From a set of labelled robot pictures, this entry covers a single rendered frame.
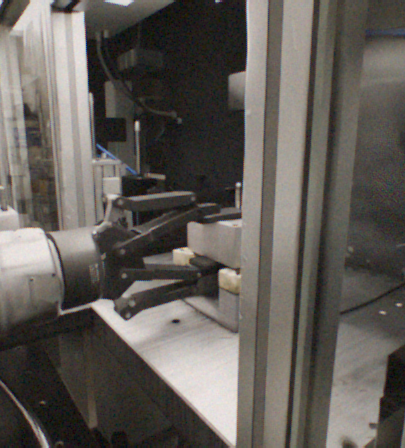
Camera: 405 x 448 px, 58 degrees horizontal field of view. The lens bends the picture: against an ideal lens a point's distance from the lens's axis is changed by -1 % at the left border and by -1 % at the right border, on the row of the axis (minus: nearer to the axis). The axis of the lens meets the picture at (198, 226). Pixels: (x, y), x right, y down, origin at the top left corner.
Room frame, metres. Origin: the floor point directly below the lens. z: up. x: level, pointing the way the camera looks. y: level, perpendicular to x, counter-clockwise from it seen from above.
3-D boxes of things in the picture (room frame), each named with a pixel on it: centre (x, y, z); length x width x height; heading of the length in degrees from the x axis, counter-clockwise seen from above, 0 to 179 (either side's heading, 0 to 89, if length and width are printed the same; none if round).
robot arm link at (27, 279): (0.31, 0.16, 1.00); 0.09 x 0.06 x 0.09; 36
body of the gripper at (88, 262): (0.35, 0.10, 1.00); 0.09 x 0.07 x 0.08; 126
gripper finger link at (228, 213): (0.44, -0.02, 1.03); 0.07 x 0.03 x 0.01; 126
